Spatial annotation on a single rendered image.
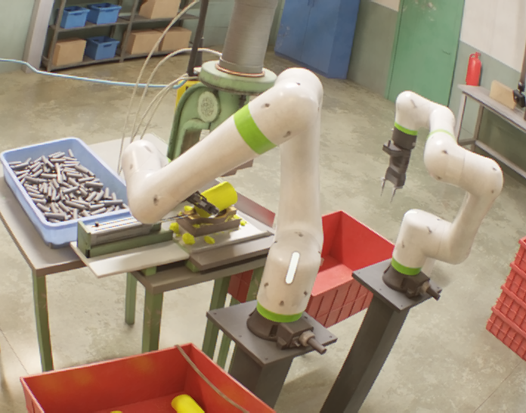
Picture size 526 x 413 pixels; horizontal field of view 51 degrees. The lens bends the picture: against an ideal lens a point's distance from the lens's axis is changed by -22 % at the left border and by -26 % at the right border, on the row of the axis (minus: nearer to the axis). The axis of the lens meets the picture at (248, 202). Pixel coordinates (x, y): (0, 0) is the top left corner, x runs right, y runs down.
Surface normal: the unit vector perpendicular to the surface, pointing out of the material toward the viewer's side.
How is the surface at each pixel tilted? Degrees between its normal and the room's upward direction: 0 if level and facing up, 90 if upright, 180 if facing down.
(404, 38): 90
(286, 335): 81
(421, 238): 88
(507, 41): 90
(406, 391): 0
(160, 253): 0
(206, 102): 90
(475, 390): 0
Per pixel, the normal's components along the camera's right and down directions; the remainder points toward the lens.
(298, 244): 0.22, -0.87
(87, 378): 0.62, 0.45
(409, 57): -0.74, 0.16
